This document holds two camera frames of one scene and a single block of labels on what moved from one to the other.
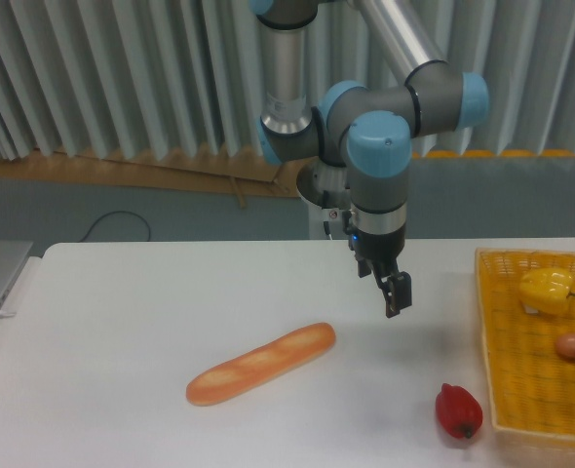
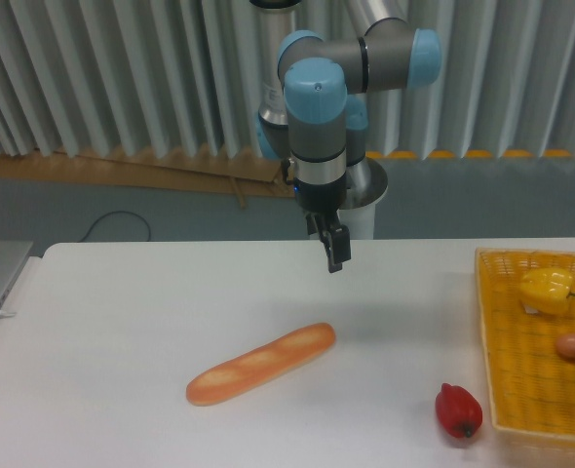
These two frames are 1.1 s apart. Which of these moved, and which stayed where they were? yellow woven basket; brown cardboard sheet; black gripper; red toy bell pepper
Moved: black gripper
Stayed: yellow woven basket; brown cardboard sheet; red toy bell pepper
